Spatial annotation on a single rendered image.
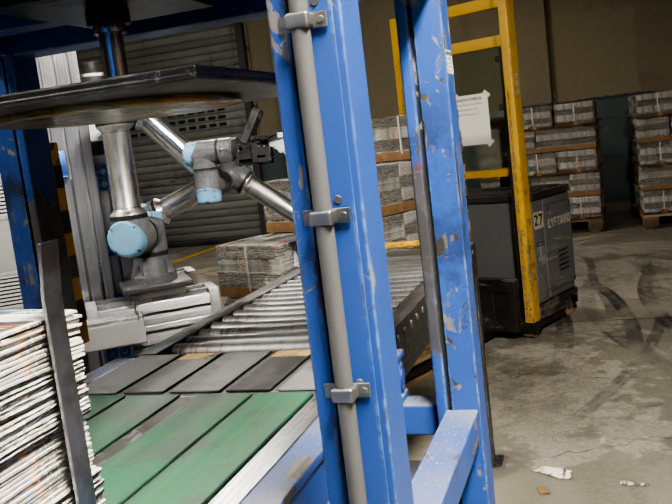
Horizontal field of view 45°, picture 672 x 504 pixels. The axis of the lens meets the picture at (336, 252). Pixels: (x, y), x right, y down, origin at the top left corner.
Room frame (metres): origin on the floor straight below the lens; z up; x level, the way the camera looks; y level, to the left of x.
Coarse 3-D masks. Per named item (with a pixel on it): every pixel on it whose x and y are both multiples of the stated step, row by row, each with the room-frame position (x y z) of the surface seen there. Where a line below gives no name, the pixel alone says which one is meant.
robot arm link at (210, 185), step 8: (208, 168) 2.49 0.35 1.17; (216, 168) 2.51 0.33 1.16; (200, 176) 2.49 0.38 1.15; (208, 176) 2.49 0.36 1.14; (216, 176) 2.50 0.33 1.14; (200, 184) 2.49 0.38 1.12; (208, 184) 2.49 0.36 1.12; (216, 184) 2.50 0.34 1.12; (224, 184) 2.57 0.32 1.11; (200, 192) 2.49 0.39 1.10; (208, 192) 2.49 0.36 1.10; (216, 192) 2.50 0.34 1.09; (200, 200) 2.50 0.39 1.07; (208, 200) 2.49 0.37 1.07; (216, 200) 2.50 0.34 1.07
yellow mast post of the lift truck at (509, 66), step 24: (504, 0) 4.35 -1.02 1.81; (504, 24) 4.36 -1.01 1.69; (504, 48) 4.37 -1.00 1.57; (504, 72) 4.38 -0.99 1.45; (504, 96) 4.40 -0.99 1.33; (528, 192) 4.40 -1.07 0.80; (528, 216) 4.38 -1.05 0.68; (528, 240) 4.36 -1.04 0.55; (528, 264) 4.35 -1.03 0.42; (528, 288) 4.36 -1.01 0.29; (528, 312) 4.36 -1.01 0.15
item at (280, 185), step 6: (276, 180) 3.60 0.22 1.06; (282, 180) 3.56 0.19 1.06; (276, 186) 3.58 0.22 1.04; (282, 186) 3.56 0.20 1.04; (282, 192) 3.56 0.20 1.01; (288, 192) 3.54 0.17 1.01; (264, 210) 3.63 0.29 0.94; (270, 210) 3.61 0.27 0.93; (270, 216) 3.61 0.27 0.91; (276, 216) 3.59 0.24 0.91; (270, 222) 3.62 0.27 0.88
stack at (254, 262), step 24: (384, 216) 3.79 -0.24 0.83; (408, 216) 3.88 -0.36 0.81; (240, 240) 3.49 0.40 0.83; (264, 240) 3.40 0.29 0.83; (288, 240) 3.29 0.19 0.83; (408, 240) 3.85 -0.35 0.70; (240, 264) 3.34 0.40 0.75; (264, 264) 3.25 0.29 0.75; (288, 264) 3.22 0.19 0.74; (408, 384) 3.76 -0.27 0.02
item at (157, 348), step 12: (288, 276) 2.55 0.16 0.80; (264, 288) 2.38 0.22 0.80; (276, 288) 2.39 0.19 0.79; (240, 300) 2.24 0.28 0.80; (252, 300) 2.22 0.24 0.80; (216, 312) 2.10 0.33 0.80; (228, 312) 2.08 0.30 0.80; (204, 324) 1.97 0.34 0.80; (180, 336) 1.87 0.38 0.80; (156, 348) 1.77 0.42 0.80; (168, 348) 1.77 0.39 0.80
